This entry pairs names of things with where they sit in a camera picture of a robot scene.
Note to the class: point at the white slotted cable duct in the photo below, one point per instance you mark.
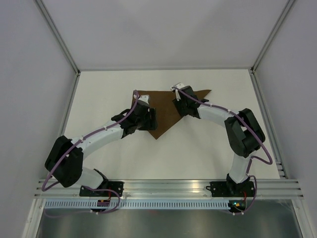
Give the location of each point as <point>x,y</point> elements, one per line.
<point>138,204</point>

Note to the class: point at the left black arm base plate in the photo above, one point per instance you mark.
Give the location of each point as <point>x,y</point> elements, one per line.
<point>110,188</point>

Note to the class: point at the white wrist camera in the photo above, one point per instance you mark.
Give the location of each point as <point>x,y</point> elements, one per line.
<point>144,100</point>
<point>175,88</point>

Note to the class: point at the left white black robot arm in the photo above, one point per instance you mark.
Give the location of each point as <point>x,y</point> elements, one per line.
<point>65,160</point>

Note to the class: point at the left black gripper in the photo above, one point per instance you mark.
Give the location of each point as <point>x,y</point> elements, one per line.
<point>152,124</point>

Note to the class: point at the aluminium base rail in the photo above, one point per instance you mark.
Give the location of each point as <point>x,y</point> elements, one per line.
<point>267,189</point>

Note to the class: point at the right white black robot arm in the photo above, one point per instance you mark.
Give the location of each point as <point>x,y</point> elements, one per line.
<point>244,134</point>

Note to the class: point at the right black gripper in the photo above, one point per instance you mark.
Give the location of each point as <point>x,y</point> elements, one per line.
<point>177,104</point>

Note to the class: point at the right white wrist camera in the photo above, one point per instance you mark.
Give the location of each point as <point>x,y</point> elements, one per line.
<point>175,88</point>

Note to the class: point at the aluminium frame post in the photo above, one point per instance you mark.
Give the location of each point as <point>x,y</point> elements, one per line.
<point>273,33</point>
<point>58,37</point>

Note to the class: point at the brown cloth napkin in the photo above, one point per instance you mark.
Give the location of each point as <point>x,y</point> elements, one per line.
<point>166,113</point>

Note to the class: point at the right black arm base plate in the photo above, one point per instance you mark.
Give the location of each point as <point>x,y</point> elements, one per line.
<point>225,189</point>

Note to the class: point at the left aluminium frame post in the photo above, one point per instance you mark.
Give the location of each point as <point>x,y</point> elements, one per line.
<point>58,37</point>

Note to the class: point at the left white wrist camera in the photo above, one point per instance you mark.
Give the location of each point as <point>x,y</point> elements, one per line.
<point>144,100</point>

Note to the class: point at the right aluminium frame post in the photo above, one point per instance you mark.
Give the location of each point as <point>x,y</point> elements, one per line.
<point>273,33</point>

